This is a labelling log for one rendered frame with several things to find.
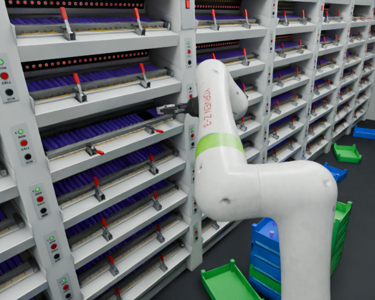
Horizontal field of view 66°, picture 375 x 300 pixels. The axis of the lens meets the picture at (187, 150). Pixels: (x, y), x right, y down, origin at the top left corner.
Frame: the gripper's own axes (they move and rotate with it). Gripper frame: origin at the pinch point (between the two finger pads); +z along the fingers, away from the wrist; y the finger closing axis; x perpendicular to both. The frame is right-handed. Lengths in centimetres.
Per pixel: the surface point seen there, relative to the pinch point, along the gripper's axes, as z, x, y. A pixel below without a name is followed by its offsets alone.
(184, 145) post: 1.9, 19.0, -8.7
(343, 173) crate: -13, 97, -175
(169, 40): -7.0, -26.4, -3.3
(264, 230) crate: -21, 70, -31
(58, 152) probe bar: 3.0, 3.9, 46.4
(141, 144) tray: 0.6, 10.8, 15.5
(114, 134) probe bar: 3.1, 4.0, 24.6
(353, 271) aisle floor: -49, 109, -67
